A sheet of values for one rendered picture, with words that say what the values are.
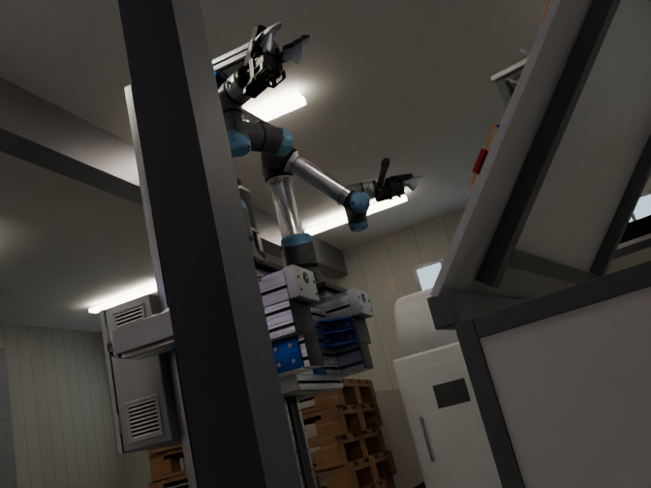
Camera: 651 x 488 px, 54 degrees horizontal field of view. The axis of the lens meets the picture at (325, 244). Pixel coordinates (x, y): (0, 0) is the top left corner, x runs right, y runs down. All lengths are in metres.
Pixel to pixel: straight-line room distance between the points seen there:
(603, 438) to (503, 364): 0.20
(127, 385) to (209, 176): 1.91
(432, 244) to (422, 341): 3.79
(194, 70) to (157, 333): 1.49
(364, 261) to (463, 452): 4.47
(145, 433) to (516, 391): 1.27
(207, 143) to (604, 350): 0.96
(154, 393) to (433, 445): 2.72
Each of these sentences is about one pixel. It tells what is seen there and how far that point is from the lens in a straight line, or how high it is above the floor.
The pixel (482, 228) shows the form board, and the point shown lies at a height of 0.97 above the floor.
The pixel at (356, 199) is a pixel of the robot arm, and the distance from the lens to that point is 2.41.
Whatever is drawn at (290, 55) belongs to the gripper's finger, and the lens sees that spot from 1.66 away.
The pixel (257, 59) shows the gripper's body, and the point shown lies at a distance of 1.66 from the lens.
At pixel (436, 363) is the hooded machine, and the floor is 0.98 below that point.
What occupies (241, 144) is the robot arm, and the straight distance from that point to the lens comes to 1.69.
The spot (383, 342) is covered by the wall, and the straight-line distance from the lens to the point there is 8.32.
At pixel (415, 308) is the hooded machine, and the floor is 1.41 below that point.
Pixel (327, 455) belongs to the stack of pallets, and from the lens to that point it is 4.05.
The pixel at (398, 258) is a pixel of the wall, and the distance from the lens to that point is 8.38.
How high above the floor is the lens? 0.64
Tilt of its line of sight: 17 degrees up
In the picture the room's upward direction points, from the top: 14 degrees counter-clockwise
